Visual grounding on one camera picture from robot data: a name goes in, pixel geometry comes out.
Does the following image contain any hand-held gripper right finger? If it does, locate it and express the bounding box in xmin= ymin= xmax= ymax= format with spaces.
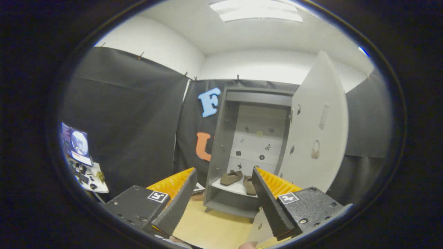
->
xmin=251 ymin=166 xmax=353 ymax=241

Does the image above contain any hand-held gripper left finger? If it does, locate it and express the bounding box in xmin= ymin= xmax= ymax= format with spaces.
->
xmin=104 ymin=167 xmax=198 ymax=239

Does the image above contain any brown fluffy shoe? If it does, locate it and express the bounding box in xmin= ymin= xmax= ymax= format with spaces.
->
xmin=220 ymin=170 xmax=244 ymax=186
xmin=243 ymin=175 xmax=257 ymax=196

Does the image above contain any dark grey shoe cabinet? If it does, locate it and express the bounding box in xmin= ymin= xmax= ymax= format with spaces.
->
xmin=204 ymin=86 xmax=295 ymax=223

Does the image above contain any light grey shoe cabinet door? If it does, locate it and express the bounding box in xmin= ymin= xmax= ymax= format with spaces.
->
xmin=246 ymin=50 xmax=349 ymax=244

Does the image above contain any white side table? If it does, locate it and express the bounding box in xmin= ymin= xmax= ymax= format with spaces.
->
xmin=71 ymin=161 xmax=109 ymax=194

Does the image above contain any black backdrop cloth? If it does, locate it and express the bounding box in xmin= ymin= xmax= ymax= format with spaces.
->
xmin=61 ymin=47 xmax=393 ymax=208

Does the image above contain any computer monitor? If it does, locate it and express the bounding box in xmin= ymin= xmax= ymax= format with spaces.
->
xmin=61 ymin=122 xmax=93 ymax=166

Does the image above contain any long ceiling light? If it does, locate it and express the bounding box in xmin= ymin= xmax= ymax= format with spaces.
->
xmin=209 ymin=0 xmax=303 ymax=23

